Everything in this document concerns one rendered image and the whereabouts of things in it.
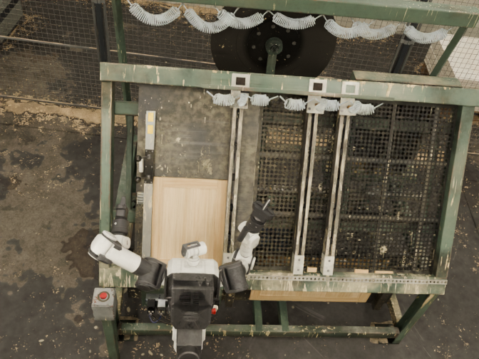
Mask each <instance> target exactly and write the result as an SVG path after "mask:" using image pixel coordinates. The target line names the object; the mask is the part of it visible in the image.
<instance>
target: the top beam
mask: <svg viewBox="0 0 479 359"><path fill-rule="evenodd" d="M233 73H239V74H250V79H249V87H250V88H267V89H277V90H298V91H308V92H309V79H318V80H327V84H326V93H338V94H341V87H342V81H347V82H357V83H359V95H369V96H380V97H390V98H395V99H394V101H403V102H415V103H435V104H445V105H465V106H476V107H479V90H478V89H468V88H449V87H439V86H429V85H409V84H400V83H380V82H371V81H360V80H342V79H331V78H312V77H302V76H283V75H273V74H263V73H244V72H234V71H215V70H205V69H194V68H176V67H165V66H147V65H136V64H127V63H107V62H100V63H99V80H104V81H114V82H125V83H145V84H156V85H176V86H187V87H197V88H201V87H202V84H206V85H226V86H232V74H233ZM354 90H355V85H346V93H354Z"/></svg>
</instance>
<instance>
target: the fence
mask: <svg viewBox="0 0 479 359"><path fill-rule="evenodd" d="M148 113H153V122H148ZM155 114H156V111H154V110H147V111H146V132H145V149H146V150H154V154H155ZM148 125H153V134H148ZM152 210H153V183H152V184H145V183H144V201H143V247H142V257H143V258H145V257H150V252H151V231H152Z"/></svg>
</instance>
